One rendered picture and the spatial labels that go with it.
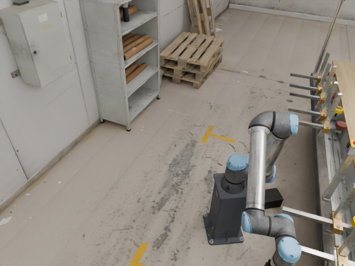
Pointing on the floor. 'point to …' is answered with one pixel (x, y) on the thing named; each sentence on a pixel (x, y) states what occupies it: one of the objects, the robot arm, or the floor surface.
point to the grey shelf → (114, 83)
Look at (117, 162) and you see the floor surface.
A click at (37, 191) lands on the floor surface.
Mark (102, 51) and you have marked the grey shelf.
